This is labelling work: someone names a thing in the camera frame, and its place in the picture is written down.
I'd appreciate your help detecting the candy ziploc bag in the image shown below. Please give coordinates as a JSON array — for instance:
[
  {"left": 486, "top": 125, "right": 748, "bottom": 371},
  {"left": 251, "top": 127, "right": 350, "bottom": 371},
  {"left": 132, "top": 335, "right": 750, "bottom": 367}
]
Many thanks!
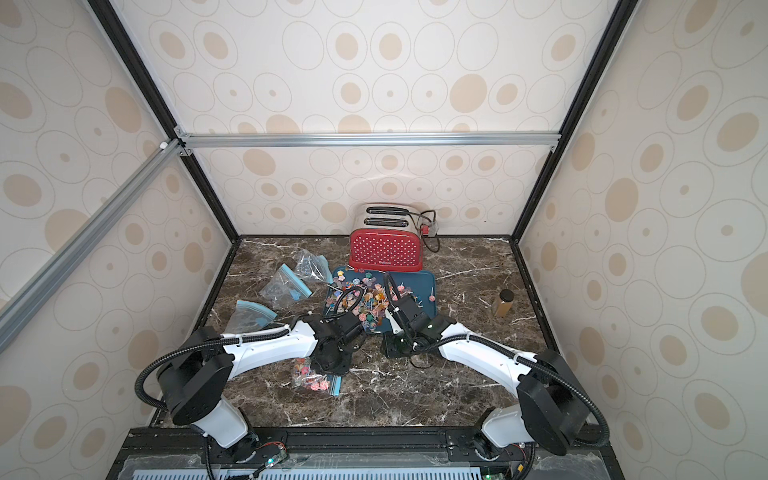
[
  {"left": 291, "top": 358, "right": 343, "bottom": 397},
  {"left": 294, "top": 249, "right": 333, "bottom": 284},
  {"left": 259, "top": 264, "right": 312, "bottom": 310},
  {"left": 224, "top": 300, "right": 277, "bottom": 334}
]

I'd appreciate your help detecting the teal rectangular tray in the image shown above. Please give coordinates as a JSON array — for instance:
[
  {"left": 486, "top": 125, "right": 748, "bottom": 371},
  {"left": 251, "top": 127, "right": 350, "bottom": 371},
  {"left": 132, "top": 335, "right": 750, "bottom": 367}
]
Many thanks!
[{"left": 323, "top": 266, "right": 438, "bottom": 335}]

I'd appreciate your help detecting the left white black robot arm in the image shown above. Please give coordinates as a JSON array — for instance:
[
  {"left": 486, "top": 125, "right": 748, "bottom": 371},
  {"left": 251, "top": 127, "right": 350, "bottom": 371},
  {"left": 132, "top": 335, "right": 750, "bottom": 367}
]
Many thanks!
[{"left": 134, "top": 313, "right": 366, "bottom": 463}]

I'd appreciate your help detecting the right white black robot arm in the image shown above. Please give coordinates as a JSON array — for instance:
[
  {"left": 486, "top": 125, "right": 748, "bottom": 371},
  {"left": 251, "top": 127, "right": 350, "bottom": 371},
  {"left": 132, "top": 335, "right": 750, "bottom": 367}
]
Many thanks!
[{"left": 383, "top": 295, "right": 610, "bottom": 457}]

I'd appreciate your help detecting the pile of loose candies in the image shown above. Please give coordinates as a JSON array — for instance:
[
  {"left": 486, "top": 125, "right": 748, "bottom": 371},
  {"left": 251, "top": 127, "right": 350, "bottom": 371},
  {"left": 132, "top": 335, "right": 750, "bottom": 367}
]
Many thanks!
[{"left": 326, "top": 269, "right": 437, "bottom": 332}]

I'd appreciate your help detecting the brown bottle black cap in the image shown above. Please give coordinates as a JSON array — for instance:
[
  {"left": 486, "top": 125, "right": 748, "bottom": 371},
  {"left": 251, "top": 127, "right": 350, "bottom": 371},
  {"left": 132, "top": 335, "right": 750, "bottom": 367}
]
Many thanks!
[{"left": 492, "top": 289, "right": 515, "bottom": 318}]

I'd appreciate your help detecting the red polka dot toaster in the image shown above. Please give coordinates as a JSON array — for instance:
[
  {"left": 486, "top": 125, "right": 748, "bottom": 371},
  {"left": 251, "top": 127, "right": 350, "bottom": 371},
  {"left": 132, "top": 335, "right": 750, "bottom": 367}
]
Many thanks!
[{"left": 349, "top": 203, "right": 424, "bottom": 273}]

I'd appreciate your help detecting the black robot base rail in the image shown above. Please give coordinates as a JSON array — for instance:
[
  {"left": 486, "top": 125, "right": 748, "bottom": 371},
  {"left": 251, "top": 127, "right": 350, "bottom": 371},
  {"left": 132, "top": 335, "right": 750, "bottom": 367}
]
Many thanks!
[{"left": 107, "top": 426, "right": 623, "bottom": 479}]

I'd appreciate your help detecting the horizontal aluminium frame bar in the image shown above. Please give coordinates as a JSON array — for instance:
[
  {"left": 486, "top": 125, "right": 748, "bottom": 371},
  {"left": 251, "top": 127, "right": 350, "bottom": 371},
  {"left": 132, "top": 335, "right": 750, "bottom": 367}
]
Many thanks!
[{"left": 181, "top": 131, "right": 560, "bottom": 148}]

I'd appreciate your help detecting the left slanted aluminium frame bar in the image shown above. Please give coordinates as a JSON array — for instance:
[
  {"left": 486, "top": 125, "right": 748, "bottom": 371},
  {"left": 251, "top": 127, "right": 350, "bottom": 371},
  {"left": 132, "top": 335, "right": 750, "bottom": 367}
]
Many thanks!
[{"left": 1, "top": 139, "right": 181, "bottom": 350}]

